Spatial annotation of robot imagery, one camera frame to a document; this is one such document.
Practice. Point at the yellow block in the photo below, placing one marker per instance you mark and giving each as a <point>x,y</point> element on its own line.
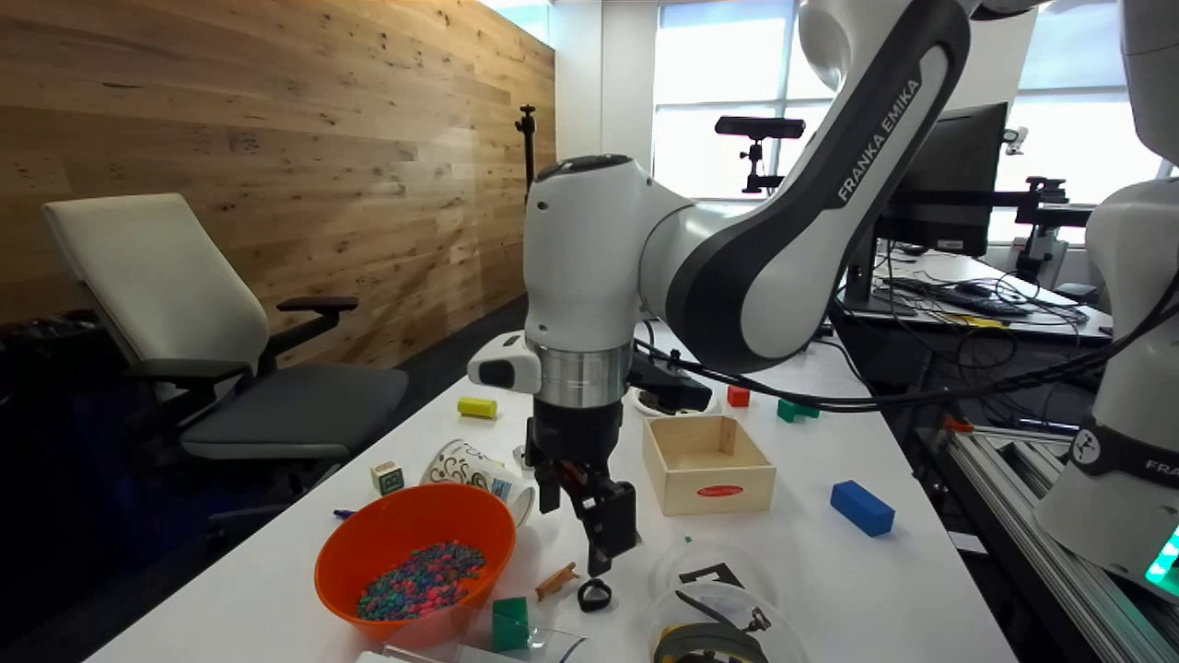
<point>477,407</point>

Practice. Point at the open wooden box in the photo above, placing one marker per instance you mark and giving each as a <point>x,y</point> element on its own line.
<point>704,466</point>

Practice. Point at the white office chair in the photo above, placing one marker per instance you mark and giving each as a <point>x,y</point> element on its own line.
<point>189,326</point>

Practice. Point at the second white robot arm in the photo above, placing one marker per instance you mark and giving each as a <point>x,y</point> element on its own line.
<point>1117,494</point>

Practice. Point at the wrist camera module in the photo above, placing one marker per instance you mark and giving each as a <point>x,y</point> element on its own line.
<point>664,390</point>

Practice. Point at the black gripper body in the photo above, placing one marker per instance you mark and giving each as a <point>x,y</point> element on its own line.
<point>578,445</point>

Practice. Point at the camera on tripod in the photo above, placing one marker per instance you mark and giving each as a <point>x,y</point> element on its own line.
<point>760,131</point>

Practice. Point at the blue rectangular block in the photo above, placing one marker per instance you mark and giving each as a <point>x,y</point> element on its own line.
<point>862,509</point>

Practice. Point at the brown clothespin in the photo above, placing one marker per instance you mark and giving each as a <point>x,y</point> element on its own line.
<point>552,584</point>

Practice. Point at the small patterned cube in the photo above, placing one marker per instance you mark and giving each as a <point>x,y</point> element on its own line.
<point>388,479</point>

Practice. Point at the clear lid with marker tag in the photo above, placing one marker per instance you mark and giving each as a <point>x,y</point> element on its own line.
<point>719,586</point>

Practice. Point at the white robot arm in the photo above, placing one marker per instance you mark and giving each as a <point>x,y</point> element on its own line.
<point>607,243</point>

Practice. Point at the green arch block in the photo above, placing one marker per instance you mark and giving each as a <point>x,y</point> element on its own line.
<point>794,412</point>

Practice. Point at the green cube block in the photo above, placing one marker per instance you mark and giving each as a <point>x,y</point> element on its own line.
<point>508,624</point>

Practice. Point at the orange bowl with beads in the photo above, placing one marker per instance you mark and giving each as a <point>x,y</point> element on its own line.
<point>418,564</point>

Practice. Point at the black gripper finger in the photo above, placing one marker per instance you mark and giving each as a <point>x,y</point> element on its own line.
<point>545,476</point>
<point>607,522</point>

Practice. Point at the black computer monitor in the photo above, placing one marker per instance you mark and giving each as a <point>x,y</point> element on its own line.
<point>945,192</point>

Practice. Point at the small red block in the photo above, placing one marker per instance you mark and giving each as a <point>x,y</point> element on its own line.
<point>739,396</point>

